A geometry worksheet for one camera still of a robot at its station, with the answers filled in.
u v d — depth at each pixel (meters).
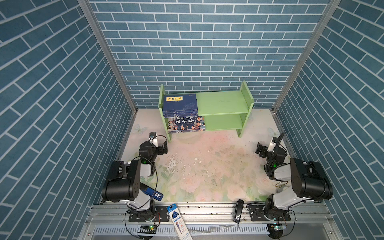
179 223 0.69
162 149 0.85
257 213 0.74
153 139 0.79
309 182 0.46
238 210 0.72
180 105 0.80
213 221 0.72
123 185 0.44
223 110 0.82
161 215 0.73
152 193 0.77
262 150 0.86
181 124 0.92
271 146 0.82
